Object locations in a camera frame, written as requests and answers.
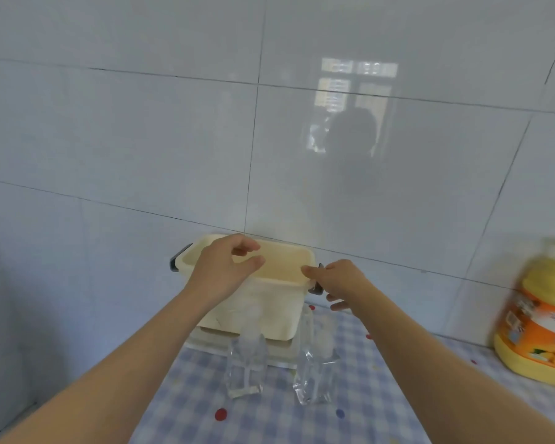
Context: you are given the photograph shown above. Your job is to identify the person's right hand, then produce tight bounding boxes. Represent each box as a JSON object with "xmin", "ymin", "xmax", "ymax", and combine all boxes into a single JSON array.
[{"xmin": 301, "ymin": 260, "xmax": 379, "ymax": 315}]

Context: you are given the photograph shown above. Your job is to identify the person's left hand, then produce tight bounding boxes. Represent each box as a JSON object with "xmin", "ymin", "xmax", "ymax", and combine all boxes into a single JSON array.
[{"xmin": 183, "ymin": 233, "xmax": 266, "ymax": 315}]

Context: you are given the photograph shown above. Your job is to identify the cream plastic storage container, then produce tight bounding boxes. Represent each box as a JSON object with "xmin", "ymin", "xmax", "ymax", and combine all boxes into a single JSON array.
[{"xmin": 170, "ymin": 234, "xmax": 325, "ymax": 343}]

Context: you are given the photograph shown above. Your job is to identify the person's left forearm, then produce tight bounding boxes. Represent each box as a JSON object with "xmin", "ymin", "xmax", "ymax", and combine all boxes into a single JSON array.
[{"xmin": 0, "ymin": 287, "xmax": 213, "ymax": 444}]

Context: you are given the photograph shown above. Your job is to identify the person's right forearm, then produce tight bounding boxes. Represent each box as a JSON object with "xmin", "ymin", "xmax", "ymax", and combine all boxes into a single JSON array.
[{"xmin": 348, "ymin": 291, "xmax": 555, "ymax": 444}]

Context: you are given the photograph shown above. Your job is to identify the white container lid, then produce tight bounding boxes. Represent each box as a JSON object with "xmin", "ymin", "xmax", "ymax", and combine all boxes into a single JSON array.
[{"xmin": 184, "ymin": 325, "xmax": 307, "ymax": 371}]

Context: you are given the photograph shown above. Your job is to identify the blue checkered dotted tablecloth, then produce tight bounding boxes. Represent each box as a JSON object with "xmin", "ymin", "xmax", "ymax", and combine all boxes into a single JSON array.
[{"xmin": 129, "ymin": 304, "xmax": 555, "ymax": 444}]

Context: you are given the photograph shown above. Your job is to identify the yellow detergent bottle orange label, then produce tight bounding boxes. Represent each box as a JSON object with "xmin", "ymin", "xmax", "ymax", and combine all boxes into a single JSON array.
[{"xmin": 493, "ymin": 239, "xmax": 555, "ymax": 390}]

